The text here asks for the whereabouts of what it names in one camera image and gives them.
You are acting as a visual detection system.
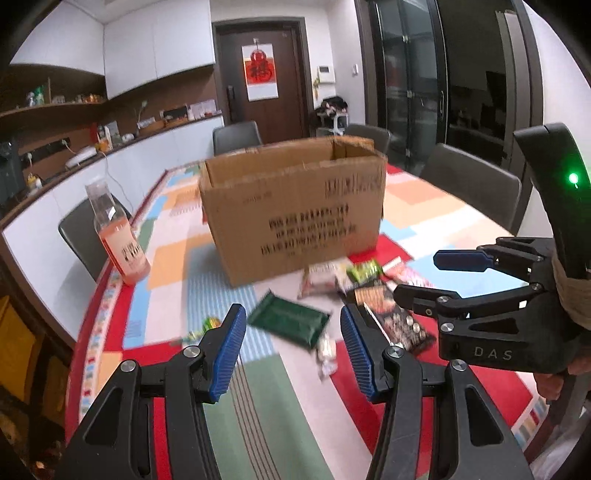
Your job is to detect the round foil candy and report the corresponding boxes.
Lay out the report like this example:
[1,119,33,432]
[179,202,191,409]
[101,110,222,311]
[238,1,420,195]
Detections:
[182,317,221,345]

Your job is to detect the dark green snack packet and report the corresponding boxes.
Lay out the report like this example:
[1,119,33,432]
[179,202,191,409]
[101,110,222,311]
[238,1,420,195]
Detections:
[247,291,331,350]

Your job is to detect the white cheese ball packet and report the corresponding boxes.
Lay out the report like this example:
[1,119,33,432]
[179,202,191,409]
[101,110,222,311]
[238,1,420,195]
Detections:
[297,258,353,299]

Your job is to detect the person right hand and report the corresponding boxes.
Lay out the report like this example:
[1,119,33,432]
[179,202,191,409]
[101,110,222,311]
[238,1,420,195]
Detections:
[534,346,591,401]

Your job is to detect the black cracker box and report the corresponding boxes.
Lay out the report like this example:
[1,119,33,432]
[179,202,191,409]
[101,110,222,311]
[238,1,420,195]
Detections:
[353,283,435,355]

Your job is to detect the red gold wrapped candies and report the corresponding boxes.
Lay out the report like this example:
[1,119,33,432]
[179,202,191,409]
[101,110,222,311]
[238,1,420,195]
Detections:
[317,333,339,380]

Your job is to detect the pink white cookie packet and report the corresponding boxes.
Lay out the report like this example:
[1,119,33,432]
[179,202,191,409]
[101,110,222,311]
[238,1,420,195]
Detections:
[382,257,434,288]

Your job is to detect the dark chair near right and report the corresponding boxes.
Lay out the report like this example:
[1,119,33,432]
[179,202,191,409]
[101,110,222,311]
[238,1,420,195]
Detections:
[420,143,522,230]

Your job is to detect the light green snack packet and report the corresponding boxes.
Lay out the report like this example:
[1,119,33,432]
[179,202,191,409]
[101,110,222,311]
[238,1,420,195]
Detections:
[346,259,383,284]

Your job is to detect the colourful patterned tablecloth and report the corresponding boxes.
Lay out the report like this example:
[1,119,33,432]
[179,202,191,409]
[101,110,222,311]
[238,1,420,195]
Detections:
[64,161,553,480]

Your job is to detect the pink juice bottle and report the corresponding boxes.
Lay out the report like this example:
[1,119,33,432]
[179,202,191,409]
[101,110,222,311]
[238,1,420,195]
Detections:
[85,178,150,285]

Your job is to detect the brown cardboard box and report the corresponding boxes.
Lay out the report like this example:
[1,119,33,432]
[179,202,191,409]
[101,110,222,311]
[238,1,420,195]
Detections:
[199,136,388,286]

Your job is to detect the dark chair far right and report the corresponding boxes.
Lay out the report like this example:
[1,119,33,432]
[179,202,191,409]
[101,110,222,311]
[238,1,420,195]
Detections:
[344,124,393,155]

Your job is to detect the dark chair left side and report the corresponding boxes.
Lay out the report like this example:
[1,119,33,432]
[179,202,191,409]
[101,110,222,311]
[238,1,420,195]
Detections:
[58,199,108,282]

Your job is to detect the black glass cabinet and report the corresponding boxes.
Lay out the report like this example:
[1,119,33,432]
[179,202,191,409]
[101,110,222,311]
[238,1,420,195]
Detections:
[368,1,542,176]

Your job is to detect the white long counter cabinet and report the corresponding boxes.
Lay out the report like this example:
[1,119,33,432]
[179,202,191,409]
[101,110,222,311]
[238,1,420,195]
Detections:
[1,115,224,343]

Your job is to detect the dark chair at far end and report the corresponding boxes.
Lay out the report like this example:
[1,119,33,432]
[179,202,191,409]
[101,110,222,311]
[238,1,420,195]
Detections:
[212,121,263,156]

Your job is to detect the dark wooden door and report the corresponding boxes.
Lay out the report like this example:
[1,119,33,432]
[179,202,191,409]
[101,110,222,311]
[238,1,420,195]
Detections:
[212,17,314,143]

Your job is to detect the black water dispenser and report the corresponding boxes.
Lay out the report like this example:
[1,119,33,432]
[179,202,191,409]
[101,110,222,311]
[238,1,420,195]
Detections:
[0,141,25,205]

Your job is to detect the red fu door poster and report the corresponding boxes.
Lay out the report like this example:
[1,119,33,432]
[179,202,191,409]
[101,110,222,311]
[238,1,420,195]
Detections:
[242,43,279,102]

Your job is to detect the white upper wall cabinets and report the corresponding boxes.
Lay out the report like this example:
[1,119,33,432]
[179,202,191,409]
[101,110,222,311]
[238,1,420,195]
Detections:
[11,0,215,99]

